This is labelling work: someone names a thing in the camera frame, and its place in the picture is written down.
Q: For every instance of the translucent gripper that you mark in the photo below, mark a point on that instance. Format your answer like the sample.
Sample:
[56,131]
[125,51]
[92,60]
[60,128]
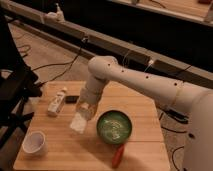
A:
[86,107]

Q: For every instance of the white sponge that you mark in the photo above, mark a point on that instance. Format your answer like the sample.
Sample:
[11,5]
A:
[78,123]

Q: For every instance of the black rectangular block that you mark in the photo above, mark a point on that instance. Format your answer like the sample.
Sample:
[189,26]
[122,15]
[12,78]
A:
[71,99]

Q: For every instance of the white ceramic cup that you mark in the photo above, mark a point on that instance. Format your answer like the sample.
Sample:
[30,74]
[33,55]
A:
[34,144]

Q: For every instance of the white plastic bottle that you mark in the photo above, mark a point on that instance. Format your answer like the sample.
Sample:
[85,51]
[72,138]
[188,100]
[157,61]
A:
[57,103]

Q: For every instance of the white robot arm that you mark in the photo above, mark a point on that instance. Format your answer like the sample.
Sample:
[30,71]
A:
[182,97]

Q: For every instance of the green bowl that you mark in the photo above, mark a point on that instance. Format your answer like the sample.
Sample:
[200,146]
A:
[114,127]

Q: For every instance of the grey metal rail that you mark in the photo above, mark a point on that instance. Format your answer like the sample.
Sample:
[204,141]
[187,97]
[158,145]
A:
[180,46]

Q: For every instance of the black tripod stand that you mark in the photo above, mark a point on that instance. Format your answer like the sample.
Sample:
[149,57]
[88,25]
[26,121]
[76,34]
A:
[17,84]

